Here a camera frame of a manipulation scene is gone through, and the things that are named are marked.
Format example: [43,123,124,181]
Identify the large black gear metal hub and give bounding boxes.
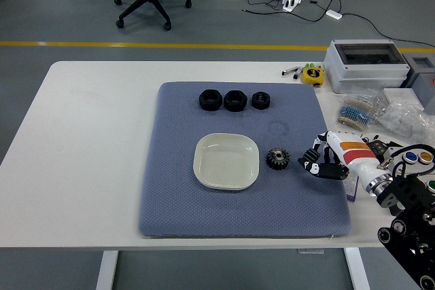
[265,147,290,170]

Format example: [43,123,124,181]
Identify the purple white leaflet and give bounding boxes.
[341,171,360,202]

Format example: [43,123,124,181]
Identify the yellow tape measure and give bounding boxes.
[301,67,325,86]

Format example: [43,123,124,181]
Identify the grey electrical enclosure box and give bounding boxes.
[322,39,411,94]

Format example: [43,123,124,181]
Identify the white square plate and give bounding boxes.
[192,132,260,192]

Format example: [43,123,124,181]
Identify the white table leg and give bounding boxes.
[95,251,119,290]
[343,247,371,290]

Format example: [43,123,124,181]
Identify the black digital meter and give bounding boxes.
[362,136,389,156]

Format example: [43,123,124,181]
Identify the black floor cable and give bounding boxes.
[241,0,435,48]

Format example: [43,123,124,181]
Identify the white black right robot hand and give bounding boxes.
[298,130,392,196]

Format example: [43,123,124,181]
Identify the large black hex nut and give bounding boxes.
[223,90,249,113]
[198,88,224,112]

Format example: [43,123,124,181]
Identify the small black hex nut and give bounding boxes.
[251,91,271,110]

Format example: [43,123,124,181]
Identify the grey push-button control box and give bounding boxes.
[387,142,435,196]

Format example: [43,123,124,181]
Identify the bag of clear parts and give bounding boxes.
[377,99,435,141]

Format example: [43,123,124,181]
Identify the white power strip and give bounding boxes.
[281,0,303,12]

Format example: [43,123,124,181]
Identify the white flat box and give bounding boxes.
[383,88,425,111]

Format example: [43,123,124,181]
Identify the bag of blue resistors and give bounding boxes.
[337,94,385,131]

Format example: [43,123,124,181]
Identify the dark grey box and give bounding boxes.
[400,55,435,109]

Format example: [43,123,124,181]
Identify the blue-grey textured mat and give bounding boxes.
[137,81,352,239]

